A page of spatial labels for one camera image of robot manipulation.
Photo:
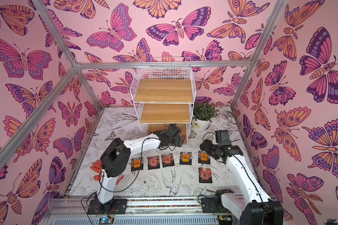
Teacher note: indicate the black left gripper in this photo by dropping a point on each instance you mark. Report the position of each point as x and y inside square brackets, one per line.
[179, 139]

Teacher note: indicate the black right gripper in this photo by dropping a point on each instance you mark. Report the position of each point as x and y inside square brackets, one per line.
[205, 146]

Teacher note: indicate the orange-label tea bag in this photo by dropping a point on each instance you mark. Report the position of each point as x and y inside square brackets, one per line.
[185, 158]
[137, 164]
[203, 158]

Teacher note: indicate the red tea bag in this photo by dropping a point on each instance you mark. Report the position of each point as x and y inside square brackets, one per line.
[167, 160]
[205, 175]
[153, 162]

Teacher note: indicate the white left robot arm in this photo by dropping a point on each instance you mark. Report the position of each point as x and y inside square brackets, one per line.
[115, 158]

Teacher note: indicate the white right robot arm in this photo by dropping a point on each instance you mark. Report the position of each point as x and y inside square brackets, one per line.
[255, 207]

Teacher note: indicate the potted green plant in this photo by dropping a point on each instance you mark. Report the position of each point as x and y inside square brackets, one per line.
[203, 114]

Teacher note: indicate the red work glove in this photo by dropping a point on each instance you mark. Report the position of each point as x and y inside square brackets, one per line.
[96, 167]

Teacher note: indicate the white wire three-tier shelf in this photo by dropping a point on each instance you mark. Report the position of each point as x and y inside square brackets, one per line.
[163, 96]

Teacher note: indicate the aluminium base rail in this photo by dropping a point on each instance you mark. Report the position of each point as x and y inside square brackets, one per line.
[142, 211]

